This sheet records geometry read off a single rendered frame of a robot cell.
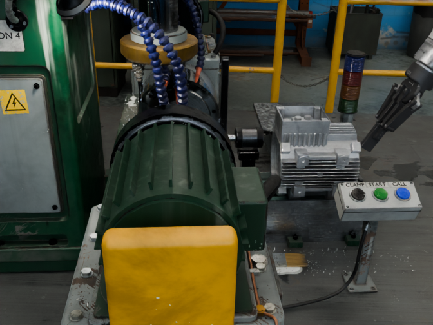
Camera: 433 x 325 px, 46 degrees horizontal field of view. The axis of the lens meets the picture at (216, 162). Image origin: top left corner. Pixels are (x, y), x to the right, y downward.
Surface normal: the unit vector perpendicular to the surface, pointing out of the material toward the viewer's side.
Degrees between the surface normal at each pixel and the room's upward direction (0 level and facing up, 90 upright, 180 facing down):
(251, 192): 0
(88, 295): 0
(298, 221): 90
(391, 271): 0
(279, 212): 90
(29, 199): 90
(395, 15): 90
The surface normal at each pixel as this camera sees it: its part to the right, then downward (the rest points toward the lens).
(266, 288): 0.02, -0.88
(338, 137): 0.06, 0.44
